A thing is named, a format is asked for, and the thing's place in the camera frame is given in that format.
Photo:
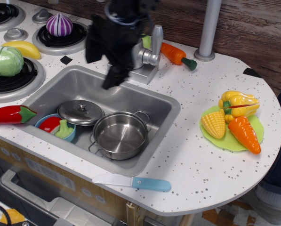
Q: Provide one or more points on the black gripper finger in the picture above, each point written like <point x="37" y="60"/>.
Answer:
<point x="94" y="51"/>
<point x="117" y="74"/>

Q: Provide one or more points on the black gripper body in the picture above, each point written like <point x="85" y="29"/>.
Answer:
<point x="116" y="36"/>

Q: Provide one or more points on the red toy chili pepper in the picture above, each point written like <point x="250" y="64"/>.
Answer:
<point x="16" y="114"/>

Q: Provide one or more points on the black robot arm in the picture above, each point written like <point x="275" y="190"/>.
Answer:
<point x="126" y="10"/>

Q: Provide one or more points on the yellow toy bell pepper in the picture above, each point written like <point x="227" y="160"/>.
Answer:
<point x="234" y="104"/>

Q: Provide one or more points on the middle stove burner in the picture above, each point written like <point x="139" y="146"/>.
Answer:
<point x="61" y="46"/>

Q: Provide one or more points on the stove burner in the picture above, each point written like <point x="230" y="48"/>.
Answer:
<point x="10" y="16"/>
<point x="61" y="46"/>
<point x="21" y="85"/>

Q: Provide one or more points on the grey toy faucet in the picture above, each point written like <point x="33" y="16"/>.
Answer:
<point x="145" y="61"/>

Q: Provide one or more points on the black tape near burner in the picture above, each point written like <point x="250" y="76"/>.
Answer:
<point x="65" y="60"/>

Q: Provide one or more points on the light green toy fruit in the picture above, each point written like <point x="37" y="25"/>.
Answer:
<point x="146" y="40"/>

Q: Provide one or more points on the purple white toy onion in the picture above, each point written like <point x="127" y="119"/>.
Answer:
<point x="59" y="25"/>

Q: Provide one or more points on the orange carrot green top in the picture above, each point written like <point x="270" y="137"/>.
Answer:
<point x="177" y="56"/>

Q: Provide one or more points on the grey toy sink basin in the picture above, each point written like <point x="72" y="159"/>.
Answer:
<point x="80" y="83"/>

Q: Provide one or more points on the grey stove knob far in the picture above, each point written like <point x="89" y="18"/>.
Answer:
<point x="42" y="16"/>

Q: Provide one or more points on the grey stove knob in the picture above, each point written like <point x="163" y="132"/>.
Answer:
<point x="42" y="16"/>
<point x="15" y="34"/>

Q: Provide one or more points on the steel pot lid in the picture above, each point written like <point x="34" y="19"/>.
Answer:
<point x="80" y="112"/>

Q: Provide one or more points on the yellow toy banana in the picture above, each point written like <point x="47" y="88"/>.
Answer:
<point x="26" y="48"/>

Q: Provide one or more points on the grey stove knob near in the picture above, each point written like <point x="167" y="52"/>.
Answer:
<point x="15" y="34"/>

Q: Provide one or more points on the green toy broccoli piece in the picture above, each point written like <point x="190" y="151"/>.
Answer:
<point x="64" y="130"/>

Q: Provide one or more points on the blue toy bowl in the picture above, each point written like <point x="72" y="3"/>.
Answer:
<point x="70" y="137"/>

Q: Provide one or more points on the red white toy slice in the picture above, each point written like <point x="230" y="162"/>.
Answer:
<point x="50" y="124"/>

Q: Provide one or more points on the green toy cabbage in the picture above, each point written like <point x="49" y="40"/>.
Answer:
<point x="11" y="61"/>

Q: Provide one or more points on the back left stove burner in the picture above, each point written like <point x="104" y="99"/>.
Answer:
<point x="10" y="16"/>

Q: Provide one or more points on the grey vertical pole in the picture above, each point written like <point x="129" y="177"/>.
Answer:
<point x="205" y="51"/>

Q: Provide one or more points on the front left stove burner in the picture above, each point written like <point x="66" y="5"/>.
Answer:
<point x="21" y="85"/>

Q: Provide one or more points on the yellow toy corn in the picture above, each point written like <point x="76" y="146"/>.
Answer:
<point x="214" y="123"/>

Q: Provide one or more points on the black tape right edge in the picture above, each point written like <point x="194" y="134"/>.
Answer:
<point x="251" y="72"/>

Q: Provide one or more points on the orange toy carrot on plate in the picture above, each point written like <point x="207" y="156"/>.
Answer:
<point x="245" y="134"/>

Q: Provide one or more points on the yellow object bottom left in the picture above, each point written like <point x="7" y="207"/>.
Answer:
<point x="14" y="216"/>

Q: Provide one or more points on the steel pan with handles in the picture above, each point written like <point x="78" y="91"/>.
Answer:
<point x="121" y="135"/>

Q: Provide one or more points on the toy knife blue handle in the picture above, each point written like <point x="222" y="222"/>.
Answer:
<point x="134" y="182"/>

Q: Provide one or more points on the grey oven door handle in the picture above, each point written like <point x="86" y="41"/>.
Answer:
<point x="47" y="205"/>

